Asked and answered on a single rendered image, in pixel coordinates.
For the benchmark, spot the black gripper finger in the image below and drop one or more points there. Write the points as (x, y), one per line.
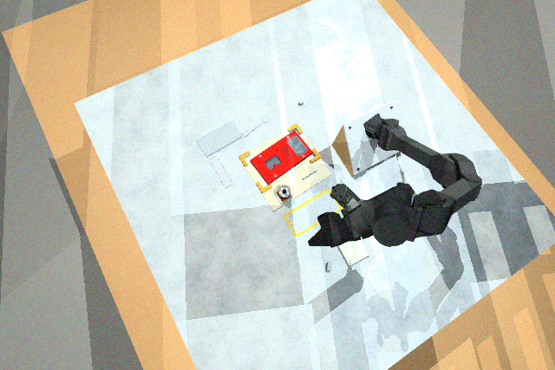
(352, 239)
(318, 239)

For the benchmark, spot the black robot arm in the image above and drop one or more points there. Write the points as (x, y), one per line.
(397, 219)

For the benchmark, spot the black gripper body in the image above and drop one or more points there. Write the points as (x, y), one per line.
(359, 223)

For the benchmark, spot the black wheel with grey hub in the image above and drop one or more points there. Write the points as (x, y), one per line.
(280, 192)

